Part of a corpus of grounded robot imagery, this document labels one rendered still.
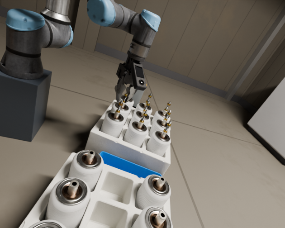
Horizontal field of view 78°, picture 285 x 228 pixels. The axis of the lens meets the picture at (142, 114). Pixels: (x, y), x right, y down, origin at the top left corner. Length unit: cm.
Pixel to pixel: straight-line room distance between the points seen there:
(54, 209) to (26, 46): 57
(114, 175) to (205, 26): 274
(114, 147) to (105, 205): 29
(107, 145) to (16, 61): 48
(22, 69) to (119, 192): 60
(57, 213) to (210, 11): 299
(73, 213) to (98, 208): 14
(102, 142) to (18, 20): 55
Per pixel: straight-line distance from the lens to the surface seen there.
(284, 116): 233
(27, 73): 84
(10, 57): 85
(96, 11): 60
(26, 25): 80
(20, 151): 95
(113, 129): 80
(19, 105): 89
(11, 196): 81
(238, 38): 341
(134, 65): 69
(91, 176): 57
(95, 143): 84
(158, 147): 81
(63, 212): 50
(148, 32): 68
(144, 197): 61
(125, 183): 70
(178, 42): 300
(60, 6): 89
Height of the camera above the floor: 67
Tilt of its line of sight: 27 degrees down
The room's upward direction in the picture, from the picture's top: 25 degrees clockwise
